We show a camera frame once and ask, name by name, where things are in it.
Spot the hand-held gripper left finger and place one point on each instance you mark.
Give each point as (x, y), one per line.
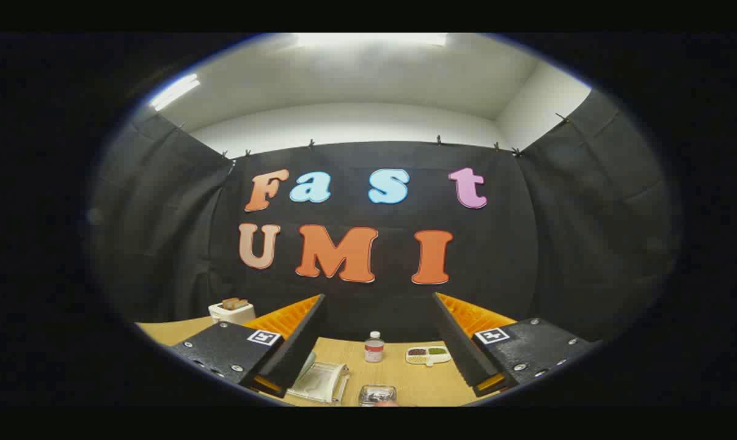
(295, 342)

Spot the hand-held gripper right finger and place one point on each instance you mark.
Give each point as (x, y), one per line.
(460, 342)

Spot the metal mesh basket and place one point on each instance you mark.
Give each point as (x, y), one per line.
(376, 393)

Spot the white divided dish with beans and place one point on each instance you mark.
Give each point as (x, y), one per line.
(428, 355)

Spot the white drip tray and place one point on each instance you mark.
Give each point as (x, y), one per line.
(318, 382)

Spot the white toaster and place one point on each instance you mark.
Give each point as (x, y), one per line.
(231, 315)

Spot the brown bread slice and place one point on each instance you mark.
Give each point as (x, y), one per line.
(234, 303)

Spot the clear water bottle red label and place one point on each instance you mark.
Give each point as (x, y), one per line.
(374, 349)

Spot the black backdrop cloth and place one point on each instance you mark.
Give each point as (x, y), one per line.
(515, 244)

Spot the ceiling light panel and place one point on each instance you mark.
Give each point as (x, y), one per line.
(174, 92)

